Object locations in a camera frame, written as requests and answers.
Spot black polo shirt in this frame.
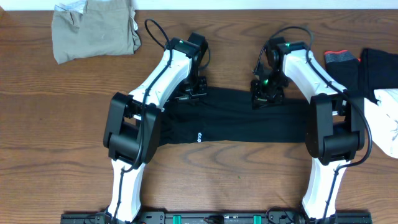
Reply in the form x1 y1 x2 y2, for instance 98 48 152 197
159 87 310 146

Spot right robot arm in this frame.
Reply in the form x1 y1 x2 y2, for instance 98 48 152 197
251 37 372 223

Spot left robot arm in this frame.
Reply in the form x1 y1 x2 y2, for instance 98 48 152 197
103 33 208 223

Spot black garment with red trim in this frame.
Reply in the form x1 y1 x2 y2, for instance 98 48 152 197
324 48 397 103

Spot folded khaki pants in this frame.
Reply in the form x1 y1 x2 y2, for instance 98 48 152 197
52 0 141 64

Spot white printed t-shirt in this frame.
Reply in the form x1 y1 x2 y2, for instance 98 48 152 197
364 88 397 159

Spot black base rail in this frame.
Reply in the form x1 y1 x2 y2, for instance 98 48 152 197
60 207 373 224

